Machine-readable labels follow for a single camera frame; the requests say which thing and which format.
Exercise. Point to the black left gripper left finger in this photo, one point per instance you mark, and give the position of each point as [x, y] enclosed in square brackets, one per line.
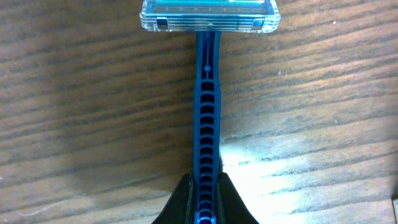
[180, 208]

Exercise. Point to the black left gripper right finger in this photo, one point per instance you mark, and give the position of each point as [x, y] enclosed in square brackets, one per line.
[230, 208]

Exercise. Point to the blue disposable razor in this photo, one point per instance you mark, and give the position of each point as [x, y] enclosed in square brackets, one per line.
[208, 19]

